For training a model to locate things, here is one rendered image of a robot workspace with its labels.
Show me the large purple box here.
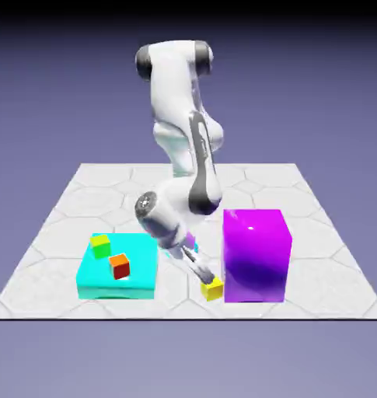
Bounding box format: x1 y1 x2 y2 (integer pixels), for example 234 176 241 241
222 208 294 304

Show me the small green cube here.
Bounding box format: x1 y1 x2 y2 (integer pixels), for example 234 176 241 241
89 233 112 260

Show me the large cyan box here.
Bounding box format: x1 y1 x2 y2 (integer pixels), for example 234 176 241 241
75 232 159 301

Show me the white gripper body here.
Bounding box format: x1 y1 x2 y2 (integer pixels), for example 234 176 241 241
182 245 215 285

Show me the small orange cube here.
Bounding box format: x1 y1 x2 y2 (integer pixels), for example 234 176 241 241
108 253 131 281

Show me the small yellow cube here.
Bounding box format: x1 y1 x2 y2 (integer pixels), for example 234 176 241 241
200 276 225 302

